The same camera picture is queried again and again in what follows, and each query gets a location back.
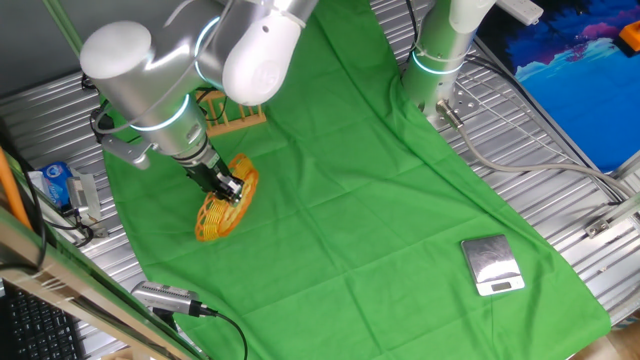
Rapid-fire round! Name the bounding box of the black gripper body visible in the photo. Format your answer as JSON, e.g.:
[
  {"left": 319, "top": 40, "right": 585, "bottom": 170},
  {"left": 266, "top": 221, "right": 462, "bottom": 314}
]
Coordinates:
[{"left": 183, "top": 153, "right": 227, "bottom": 197}]

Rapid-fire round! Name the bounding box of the orange woven basket dish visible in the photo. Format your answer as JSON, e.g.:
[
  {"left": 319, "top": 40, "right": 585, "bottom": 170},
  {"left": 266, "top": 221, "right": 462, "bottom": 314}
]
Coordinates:
[{"left": 194, "top": 152, "right": 260, "bottom": 244}]

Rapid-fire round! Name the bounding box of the wooden dish rack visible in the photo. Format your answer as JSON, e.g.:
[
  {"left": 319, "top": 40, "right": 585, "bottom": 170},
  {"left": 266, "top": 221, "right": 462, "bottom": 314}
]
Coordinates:
[{"left": 196, "top": 89, "right": 268, "bottom": 139}]

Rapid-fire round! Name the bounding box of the green cloth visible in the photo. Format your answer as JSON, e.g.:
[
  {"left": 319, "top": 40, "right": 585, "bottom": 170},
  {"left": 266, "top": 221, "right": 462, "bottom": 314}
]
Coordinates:
[{"left": 98, "top": 0, "right": 612, "bottom": 360}]

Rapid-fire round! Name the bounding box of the blue tissue pack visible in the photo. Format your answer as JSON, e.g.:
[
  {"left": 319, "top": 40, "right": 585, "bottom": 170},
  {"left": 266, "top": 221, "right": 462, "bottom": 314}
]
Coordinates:
[{"left": 39, "top": 160, "right": 76, "bottom": 209}]

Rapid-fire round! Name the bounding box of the wooden desk board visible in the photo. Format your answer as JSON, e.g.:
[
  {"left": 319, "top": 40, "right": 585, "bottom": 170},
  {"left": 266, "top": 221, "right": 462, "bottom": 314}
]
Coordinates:
[{"left": 0, "top": 208, "right": 201, "bottom": 360}]

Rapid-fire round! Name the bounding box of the orange pole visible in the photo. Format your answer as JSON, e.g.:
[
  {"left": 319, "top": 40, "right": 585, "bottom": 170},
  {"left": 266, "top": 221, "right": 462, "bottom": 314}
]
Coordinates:
[{"left": 0, "top": 147, "right": 33, "bottom": 232}]

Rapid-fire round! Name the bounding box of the black keyboard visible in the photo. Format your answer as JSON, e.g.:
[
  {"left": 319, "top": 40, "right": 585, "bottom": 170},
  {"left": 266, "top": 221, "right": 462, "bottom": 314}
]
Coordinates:
[{"left": 3, "top": 283, "right": 84, "bottom": 360}]

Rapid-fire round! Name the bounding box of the silver kitchen scale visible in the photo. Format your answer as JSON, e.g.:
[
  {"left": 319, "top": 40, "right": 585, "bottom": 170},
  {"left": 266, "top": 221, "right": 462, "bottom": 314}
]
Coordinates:
[{"left": 460, "top": 233, "right": 527, "bottom": 298}]

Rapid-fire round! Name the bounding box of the white power strip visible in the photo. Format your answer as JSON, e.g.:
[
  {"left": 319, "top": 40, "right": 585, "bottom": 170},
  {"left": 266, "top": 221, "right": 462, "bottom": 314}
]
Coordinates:
[{"left": 496, "top": 0, "right": 545, "bottom": 27}]

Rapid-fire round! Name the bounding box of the blue landscape poster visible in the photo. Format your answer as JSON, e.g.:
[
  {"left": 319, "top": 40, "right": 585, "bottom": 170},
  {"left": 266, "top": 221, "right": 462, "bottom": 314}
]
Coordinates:
[{"left": 477, "top": 0, "right": 640, "bottom": 174}]

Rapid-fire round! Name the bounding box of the orange box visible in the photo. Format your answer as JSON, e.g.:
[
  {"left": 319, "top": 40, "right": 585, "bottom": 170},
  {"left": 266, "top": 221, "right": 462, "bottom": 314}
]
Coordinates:
[{"left": 617, "top": 20, "right": 640, "bottom": 54}]

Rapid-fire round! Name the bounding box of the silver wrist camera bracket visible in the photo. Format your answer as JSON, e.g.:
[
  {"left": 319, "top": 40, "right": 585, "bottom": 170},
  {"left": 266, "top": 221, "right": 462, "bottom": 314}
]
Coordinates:
[{"left": 89, "top": 107, "right": 154, "bottom": 172}]

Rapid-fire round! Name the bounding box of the silver camera on stand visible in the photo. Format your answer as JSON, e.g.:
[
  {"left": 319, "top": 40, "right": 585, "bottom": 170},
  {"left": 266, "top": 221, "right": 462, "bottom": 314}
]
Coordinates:
[{"left": 130, "top": 280, "right": 204, "bottom": 318}]

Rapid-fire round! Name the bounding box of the black camera cable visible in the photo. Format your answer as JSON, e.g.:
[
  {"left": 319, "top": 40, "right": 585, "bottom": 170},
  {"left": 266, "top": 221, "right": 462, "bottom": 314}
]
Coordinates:
[{"left": 199, "top": 304, "right": 250, "bottom": 360}]

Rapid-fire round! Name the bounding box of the thick black hanging cable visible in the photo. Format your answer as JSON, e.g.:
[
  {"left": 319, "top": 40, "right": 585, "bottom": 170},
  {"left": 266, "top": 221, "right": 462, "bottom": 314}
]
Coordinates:
[{"left": 0, "top": 134, "right": 49, "bottom": 274}]

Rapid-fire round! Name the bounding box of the green frame pole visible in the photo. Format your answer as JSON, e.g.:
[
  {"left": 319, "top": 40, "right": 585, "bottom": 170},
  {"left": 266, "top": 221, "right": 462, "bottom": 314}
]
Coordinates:
[{"left": 41, "top": 0, "right": 84, "bottom": 57}]

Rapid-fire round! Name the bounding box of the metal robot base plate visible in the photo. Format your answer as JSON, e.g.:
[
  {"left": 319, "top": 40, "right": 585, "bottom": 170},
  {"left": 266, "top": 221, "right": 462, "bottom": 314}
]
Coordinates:
[{"left": 423, "top": 82, "right": 482, "bottom": 132}]

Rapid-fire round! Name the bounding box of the thick grey robot cable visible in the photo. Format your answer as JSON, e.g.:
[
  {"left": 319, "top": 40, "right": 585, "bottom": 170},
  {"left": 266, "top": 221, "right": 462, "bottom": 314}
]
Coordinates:
[{"left": 435, "top": 98, "right": 635, "bottom": 200}]

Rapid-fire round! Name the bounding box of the aluminium rail bracket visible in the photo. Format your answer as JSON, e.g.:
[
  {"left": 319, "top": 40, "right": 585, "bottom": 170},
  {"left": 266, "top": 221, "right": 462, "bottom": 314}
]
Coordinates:
[{"left": 583, "top": 192, "right": 640, "bottom": 240}]

